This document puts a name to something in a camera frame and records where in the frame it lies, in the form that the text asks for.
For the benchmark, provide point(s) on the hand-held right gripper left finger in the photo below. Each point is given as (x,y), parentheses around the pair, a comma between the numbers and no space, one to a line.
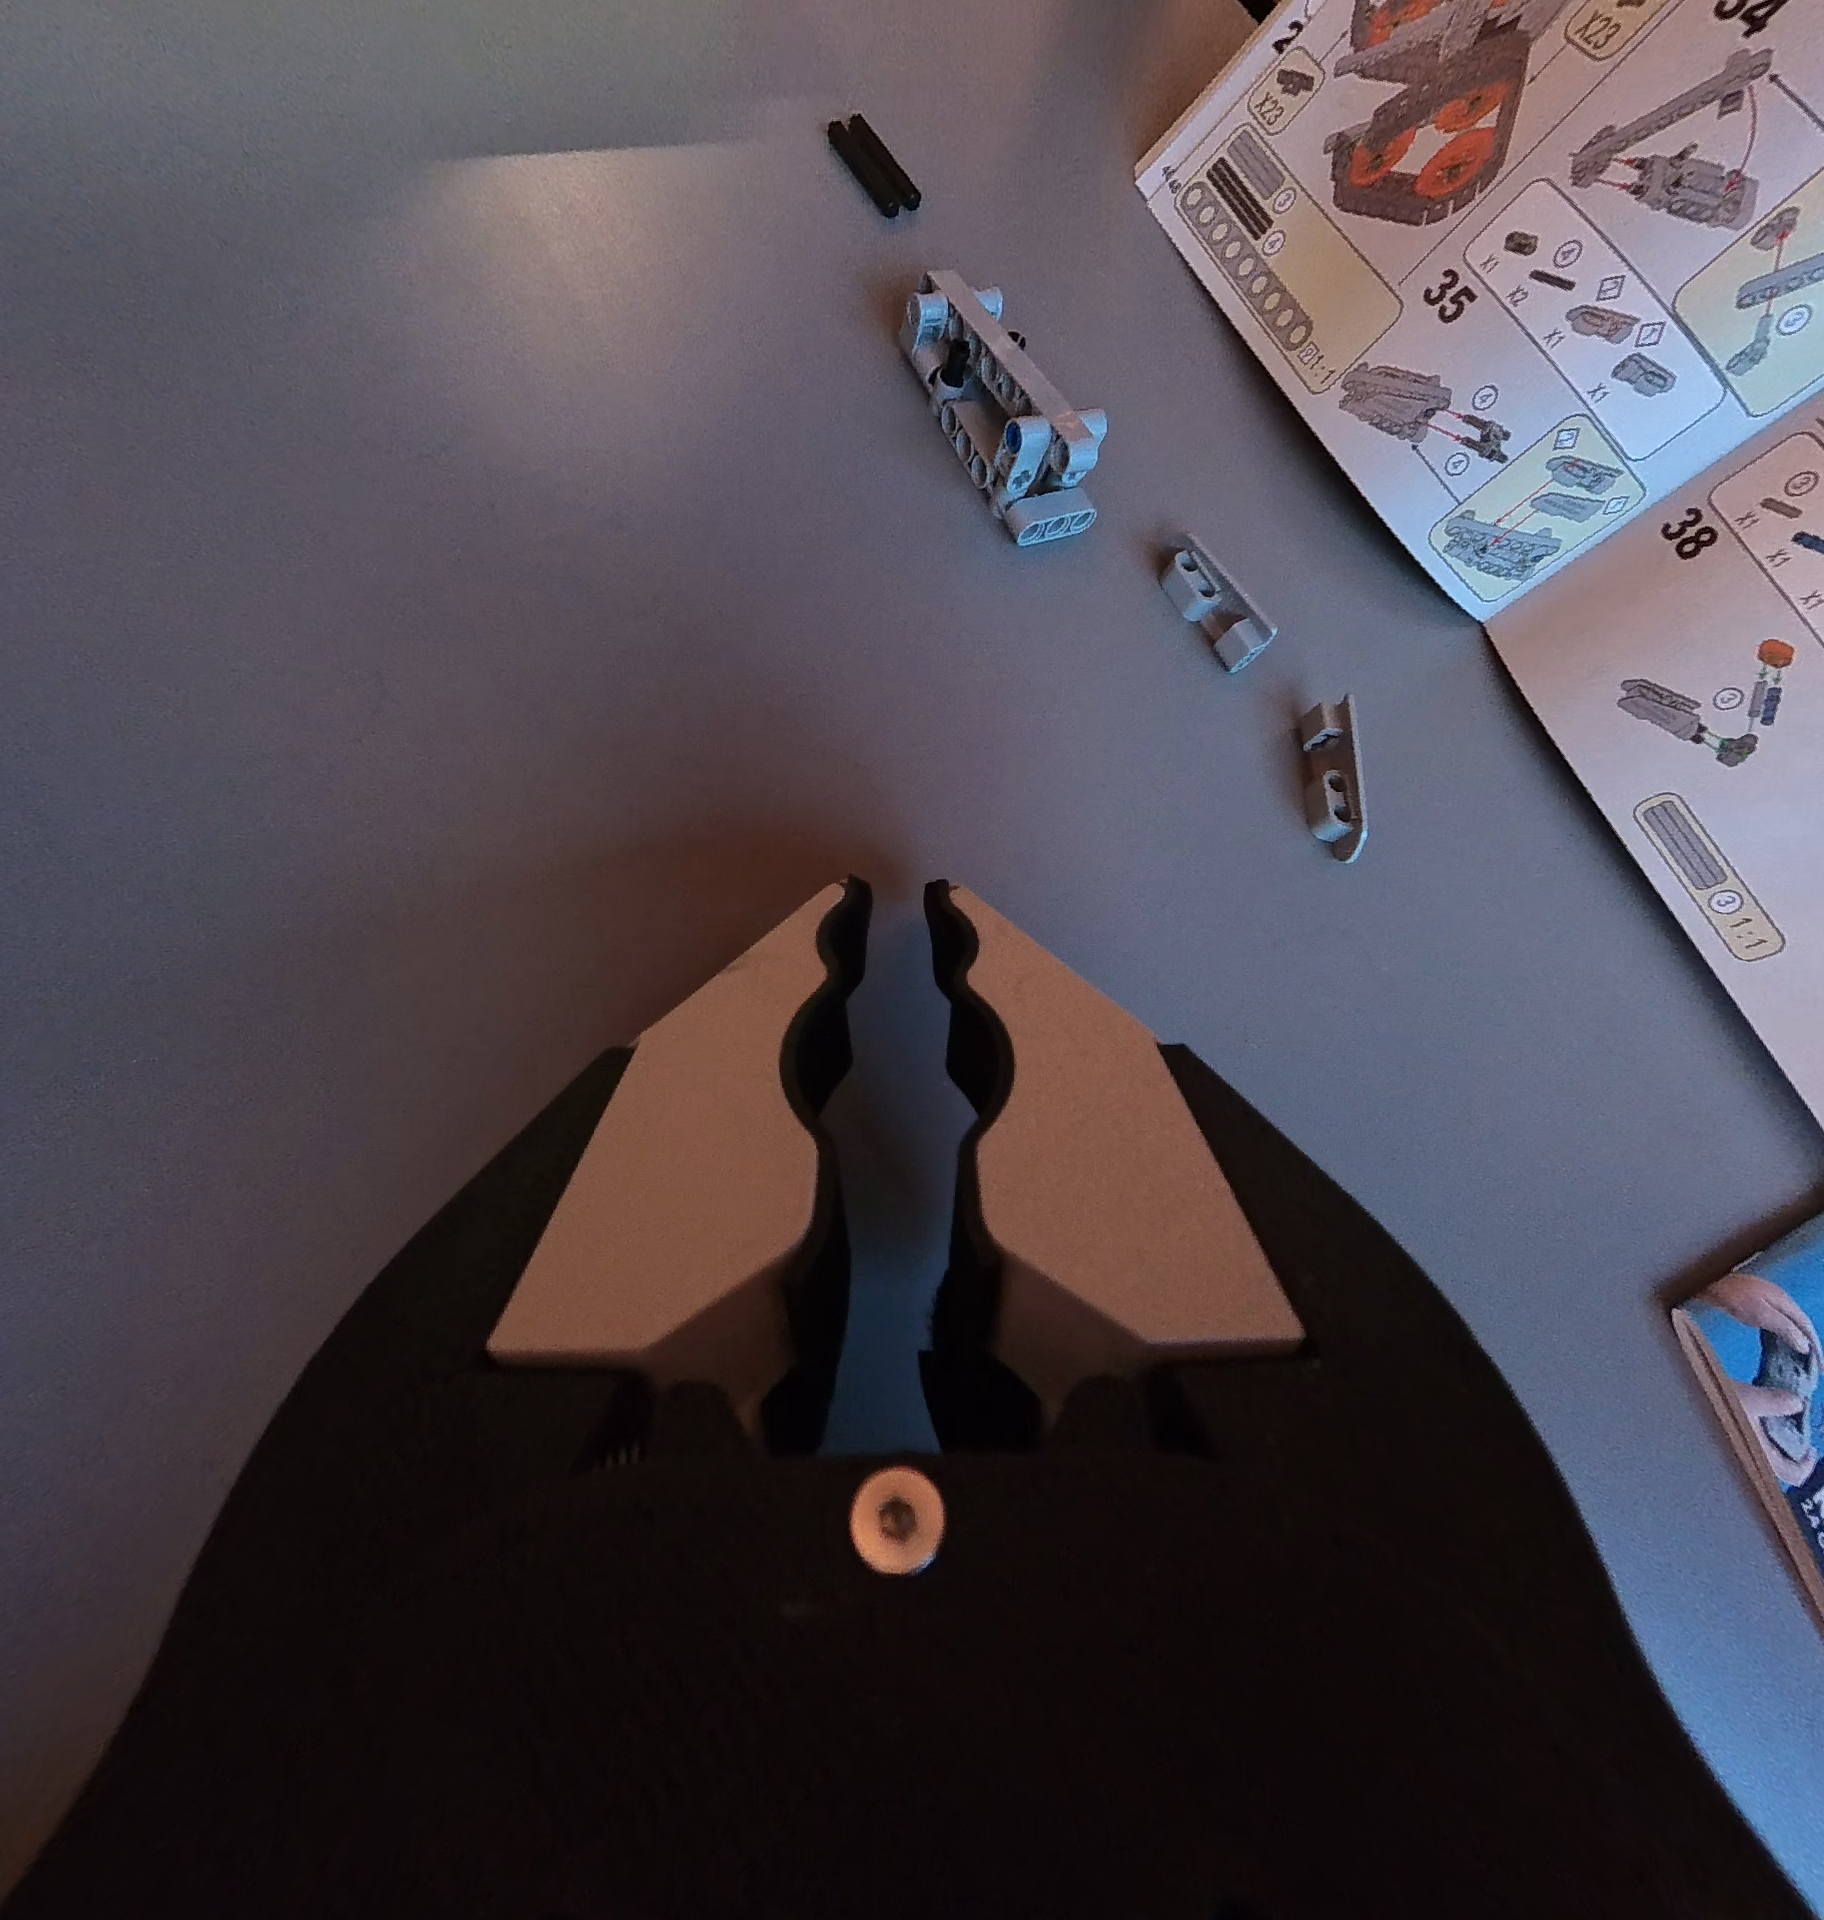
(672,1203)

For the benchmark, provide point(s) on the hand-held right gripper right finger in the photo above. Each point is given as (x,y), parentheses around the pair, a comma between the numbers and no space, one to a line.
(1120,1203)

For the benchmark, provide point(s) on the small grey building beam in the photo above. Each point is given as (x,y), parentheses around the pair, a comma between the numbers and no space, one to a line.
(1196,587)
(1347,796)

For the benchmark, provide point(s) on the short black axle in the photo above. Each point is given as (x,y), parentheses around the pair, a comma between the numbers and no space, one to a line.
(863,172)
(886,158)

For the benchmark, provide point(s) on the grey desk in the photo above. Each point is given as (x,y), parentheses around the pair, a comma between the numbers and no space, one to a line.
(401,524)

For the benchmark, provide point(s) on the open instruction booklet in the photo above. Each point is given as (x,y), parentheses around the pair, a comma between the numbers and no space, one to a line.
(1601,722)

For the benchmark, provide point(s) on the blue cover booklet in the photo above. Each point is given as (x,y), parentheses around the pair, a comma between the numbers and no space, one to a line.
(1811,1381)

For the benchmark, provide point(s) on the grey building block assembly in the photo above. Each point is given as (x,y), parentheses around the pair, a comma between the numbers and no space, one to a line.
(1033,391)

